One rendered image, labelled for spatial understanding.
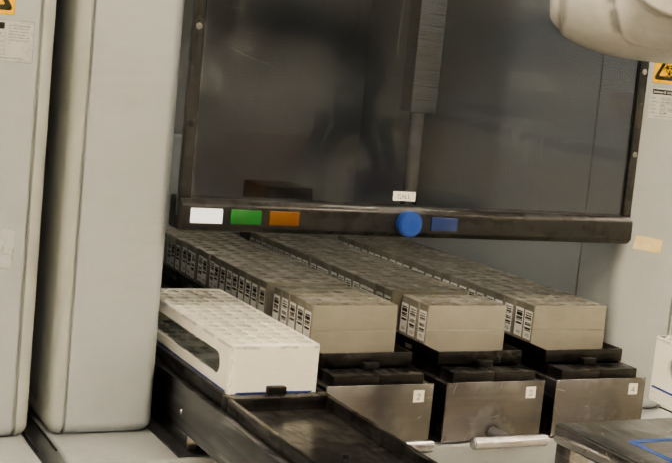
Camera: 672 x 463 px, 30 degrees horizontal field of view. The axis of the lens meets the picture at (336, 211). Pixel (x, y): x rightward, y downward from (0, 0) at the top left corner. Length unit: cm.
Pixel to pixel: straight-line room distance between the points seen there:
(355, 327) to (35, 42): 48
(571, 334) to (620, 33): 62
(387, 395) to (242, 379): 21
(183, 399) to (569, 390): 48
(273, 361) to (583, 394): 44
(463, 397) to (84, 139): 52
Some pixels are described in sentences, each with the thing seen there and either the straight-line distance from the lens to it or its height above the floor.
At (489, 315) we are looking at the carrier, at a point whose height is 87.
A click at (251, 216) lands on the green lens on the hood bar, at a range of 136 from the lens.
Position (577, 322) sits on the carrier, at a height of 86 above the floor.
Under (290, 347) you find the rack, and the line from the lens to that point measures 128.
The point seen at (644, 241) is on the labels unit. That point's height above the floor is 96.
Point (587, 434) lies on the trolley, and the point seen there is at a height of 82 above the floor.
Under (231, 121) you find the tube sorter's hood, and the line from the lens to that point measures 135.
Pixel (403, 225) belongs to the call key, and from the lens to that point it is 143.
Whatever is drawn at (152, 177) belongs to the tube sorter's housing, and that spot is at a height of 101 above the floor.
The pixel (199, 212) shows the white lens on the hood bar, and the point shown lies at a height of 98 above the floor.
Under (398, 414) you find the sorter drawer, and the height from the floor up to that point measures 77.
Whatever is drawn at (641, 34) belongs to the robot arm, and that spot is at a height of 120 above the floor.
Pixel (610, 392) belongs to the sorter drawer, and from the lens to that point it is 158.
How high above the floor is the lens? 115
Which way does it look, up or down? 6 degrees down
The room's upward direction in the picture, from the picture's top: 6 degrees clockwise
